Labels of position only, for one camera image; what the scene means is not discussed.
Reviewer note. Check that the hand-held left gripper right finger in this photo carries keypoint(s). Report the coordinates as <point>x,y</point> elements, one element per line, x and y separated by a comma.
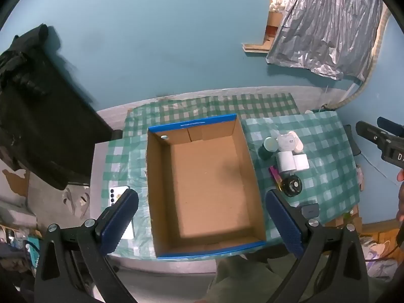
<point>284,224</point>

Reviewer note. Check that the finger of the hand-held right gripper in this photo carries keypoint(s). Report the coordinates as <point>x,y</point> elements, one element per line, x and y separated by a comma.
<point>372,132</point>
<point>389,126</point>

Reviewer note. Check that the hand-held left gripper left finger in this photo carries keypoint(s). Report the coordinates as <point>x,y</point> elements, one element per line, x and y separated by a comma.
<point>121,221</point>

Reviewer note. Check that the dark grey charger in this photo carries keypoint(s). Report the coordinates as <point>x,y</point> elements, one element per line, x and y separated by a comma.
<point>309,210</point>

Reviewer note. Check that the black round mini fan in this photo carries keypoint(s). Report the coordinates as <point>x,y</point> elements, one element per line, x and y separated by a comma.
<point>291,186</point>

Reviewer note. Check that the purple yellow battery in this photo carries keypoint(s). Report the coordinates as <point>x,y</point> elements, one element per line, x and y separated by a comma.
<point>274,175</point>

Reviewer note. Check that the white cube charger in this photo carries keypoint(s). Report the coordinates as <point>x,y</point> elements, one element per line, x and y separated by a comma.
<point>285,161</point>
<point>301,162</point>

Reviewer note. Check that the green round tin can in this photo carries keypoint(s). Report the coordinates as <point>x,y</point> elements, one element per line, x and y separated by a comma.
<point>268,148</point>

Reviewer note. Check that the white round plastic container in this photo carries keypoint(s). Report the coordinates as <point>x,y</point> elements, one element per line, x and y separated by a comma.
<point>286,141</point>

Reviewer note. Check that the cardboard box blue rim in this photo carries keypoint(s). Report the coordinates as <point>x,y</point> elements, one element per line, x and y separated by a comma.
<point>205,180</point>

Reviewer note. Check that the person's right hand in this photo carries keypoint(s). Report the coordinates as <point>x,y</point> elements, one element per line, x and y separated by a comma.
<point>401,202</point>

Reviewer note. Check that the white smartphone gold stickers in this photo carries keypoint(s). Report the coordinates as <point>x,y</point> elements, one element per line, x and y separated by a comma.
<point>115,194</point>

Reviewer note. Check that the green checked tablecloth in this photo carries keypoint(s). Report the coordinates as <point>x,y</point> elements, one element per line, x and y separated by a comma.
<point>322,151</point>

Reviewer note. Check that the person's olive trousers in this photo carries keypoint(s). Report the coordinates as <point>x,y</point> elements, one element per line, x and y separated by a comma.
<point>246,281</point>

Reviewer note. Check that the white plastic bag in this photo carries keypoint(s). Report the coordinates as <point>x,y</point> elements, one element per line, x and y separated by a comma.
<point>378,258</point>

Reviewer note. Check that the silver plastic sheet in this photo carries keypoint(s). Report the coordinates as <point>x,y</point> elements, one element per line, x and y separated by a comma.
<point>325,25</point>

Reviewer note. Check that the cardboard ledge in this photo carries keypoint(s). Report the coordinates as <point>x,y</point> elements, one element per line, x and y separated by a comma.
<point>255,48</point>

